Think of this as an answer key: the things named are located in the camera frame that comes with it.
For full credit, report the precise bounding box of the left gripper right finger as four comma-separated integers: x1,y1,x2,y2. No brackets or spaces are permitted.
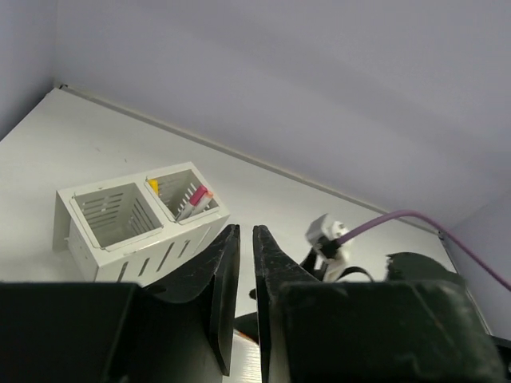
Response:
252,225,316,382

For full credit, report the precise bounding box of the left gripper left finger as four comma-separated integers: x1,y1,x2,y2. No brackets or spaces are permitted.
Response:
141,224,240,376

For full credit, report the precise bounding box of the coral capped white marker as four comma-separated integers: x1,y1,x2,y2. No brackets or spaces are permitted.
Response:
190,191,214,216

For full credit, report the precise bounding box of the purple capped white marker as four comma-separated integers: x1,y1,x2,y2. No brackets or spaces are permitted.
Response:
176,185,208,221

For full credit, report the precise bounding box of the yellow capped white marker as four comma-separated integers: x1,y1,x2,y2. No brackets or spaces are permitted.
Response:
148,179,160,195

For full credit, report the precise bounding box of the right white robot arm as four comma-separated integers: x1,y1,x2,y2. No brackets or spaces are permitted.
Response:
235,251,467,344

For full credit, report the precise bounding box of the white slotted organizer box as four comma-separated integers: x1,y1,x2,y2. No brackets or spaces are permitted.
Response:
53,162,230,286

